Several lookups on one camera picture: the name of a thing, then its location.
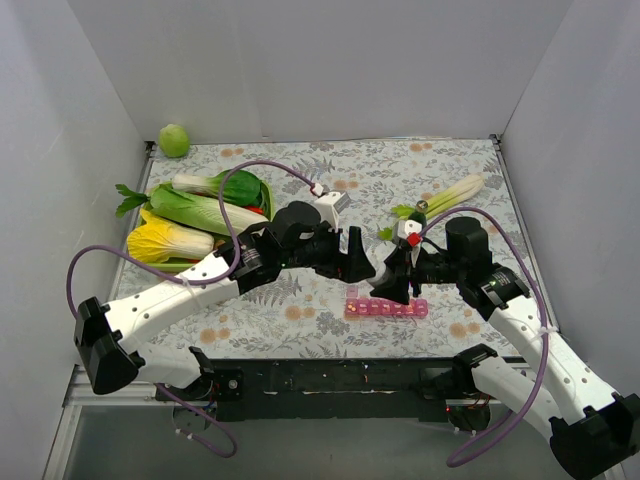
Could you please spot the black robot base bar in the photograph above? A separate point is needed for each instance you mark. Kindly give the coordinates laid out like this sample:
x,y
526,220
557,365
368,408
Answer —
x,y
421,389

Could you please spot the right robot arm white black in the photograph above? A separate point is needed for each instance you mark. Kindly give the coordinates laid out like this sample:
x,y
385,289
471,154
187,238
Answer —
x,y
589,426

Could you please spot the round green cabbage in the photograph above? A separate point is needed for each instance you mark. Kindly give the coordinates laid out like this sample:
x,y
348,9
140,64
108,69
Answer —
x,y
174,141

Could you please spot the white pill bottle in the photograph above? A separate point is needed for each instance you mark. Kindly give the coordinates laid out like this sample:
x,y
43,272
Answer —
x,y
381,274

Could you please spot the bok choy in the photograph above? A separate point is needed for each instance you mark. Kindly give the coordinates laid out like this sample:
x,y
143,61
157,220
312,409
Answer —
x,y
241,189

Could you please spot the yellow napa cabbage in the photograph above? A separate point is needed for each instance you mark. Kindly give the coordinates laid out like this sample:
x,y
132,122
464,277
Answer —
x,y
157,240

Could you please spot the floral table mat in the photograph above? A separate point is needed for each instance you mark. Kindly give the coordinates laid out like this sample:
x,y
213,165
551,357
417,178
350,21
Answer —
x,y
302,315

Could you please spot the red chili pepper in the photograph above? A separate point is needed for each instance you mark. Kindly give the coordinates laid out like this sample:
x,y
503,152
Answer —
x,y
256,209

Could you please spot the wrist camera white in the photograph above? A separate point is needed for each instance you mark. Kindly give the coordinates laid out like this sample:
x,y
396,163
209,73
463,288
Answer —
x,y
406,233
331,205

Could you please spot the green napa cabbage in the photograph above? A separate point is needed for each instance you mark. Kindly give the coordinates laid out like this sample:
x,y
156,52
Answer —
x,y
200,212

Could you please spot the celery stalk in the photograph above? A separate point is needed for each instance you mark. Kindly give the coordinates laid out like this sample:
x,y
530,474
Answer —
x,y
445,200

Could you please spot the pink weekly pill organizer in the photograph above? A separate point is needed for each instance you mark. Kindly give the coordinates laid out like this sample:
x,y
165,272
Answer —
x,y
365,306

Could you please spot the green glass bottle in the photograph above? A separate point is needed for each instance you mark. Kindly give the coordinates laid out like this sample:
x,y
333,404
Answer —
x,y
419,213

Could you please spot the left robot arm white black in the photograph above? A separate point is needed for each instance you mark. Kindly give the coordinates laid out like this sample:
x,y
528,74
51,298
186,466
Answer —
x,y
114,338

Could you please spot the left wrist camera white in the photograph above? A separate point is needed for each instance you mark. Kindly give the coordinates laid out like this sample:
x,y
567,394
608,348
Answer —
x,y
331,205

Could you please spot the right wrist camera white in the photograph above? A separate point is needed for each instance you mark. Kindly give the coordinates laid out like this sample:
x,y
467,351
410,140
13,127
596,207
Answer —
x,y
406,233

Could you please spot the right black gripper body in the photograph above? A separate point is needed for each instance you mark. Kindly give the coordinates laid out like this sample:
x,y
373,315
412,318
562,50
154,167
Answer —
x,y
405,270

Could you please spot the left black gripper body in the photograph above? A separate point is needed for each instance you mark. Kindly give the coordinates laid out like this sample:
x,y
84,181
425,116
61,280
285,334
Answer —
x,y
342,255

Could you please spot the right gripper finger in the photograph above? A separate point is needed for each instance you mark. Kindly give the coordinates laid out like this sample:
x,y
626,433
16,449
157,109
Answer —
x,y
394,289
400,260

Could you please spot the aluminium frame rail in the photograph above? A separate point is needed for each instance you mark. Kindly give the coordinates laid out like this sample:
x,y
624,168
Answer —
x,y
94,440

